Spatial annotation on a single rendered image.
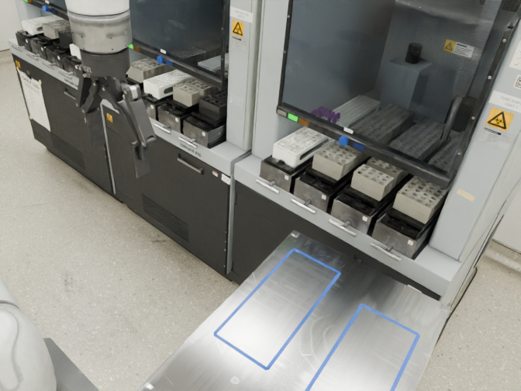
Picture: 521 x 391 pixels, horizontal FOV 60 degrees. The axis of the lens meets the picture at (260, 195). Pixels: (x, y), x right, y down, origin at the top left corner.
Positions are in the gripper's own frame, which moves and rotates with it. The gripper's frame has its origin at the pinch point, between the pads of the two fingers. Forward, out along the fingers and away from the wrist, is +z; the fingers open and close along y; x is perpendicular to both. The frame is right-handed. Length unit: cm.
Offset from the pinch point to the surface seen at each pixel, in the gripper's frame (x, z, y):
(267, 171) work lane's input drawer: 66, 42, -14
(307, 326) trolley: 19, 38, 36
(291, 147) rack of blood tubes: 73, 33, -9
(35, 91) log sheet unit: 66, 70, -181
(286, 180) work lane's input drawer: 66, 42, -5
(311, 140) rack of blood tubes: 82, 33, -7
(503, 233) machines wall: 186, 104, 58
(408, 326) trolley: 35, 38, 53
